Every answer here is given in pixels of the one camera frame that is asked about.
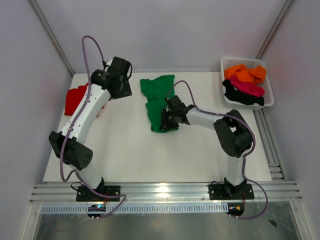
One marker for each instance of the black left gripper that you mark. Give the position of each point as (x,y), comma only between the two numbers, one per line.
(125,91)

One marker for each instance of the pink t shirt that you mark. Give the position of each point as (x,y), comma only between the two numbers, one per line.
(246,87)

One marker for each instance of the left corner frame post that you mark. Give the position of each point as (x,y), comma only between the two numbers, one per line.
(51,35)

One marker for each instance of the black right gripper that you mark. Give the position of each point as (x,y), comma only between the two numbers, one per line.
(165,124)

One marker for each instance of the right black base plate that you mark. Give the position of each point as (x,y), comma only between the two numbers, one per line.
(218,192)

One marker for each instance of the orange t shirt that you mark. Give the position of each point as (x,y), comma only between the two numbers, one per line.
(255,75)

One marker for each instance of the left black controller board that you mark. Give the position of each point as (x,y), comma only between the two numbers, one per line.
(96,211)

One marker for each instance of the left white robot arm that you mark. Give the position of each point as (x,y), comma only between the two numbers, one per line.
(68,144)

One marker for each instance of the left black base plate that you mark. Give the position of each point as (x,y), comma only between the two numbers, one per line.
(85,195)

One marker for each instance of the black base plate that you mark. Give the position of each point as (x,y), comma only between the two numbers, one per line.
(85,195)
(218,192)

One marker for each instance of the white slotted cable duct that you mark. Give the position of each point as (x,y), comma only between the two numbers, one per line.
(135,208)

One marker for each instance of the black t shirt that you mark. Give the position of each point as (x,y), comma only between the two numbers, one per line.
(237,96)

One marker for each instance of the corner frame post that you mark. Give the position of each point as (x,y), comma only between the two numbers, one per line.
(275,28)
(51,35)

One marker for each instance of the white plastic basket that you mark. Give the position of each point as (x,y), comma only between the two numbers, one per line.
(227,62)

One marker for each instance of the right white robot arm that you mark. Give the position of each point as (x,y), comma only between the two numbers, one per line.
(234,137)

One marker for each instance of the black controller board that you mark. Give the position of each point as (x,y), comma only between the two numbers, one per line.
(235,209)
(96,211)

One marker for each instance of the right black controller board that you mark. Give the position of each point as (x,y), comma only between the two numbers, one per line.
(235,209)

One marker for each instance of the right corner frame post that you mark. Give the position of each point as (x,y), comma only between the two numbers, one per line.
(275,28)

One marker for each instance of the folded red t shirt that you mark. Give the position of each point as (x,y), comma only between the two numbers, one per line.
(73,98)

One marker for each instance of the green t shirt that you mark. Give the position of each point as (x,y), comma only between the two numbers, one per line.
(155,91)

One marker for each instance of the aluminium front rail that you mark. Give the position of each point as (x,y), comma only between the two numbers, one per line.
(159,192)

